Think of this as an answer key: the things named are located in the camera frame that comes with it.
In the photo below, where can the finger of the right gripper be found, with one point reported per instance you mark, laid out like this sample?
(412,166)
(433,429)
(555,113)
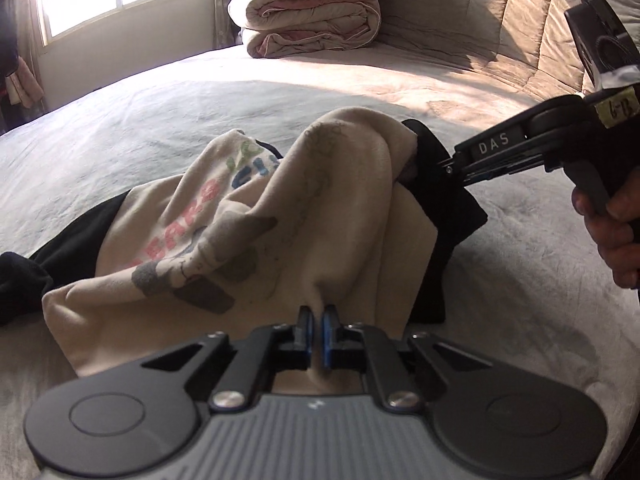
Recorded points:
(453,165)

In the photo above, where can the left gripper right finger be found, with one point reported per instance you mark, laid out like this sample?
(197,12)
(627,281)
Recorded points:
(367,350)

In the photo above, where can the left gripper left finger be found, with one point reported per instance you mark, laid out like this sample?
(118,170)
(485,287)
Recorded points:
(259,358)

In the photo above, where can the beige black raglan sweatshirt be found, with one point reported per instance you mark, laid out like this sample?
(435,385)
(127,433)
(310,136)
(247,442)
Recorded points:
(358,213)

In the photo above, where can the dark hanging clothes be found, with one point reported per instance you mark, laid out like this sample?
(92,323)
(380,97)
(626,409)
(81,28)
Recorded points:
(21,94)

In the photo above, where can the person's right hand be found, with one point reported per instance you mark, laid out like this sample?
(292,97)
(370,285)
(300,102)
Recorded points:
(612,232)

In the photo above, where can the grey bed sheet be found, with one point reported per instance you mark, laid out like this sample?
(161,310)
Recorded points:
(528,288)

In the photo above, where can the quilted beige headboard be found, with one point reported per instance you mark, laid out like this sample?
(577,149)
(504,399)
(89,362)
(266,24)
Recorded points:
(524,43)

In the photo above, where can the folded beige pink comforter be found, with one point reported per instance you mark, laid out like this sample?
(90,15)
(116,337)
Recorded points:
(279,28)

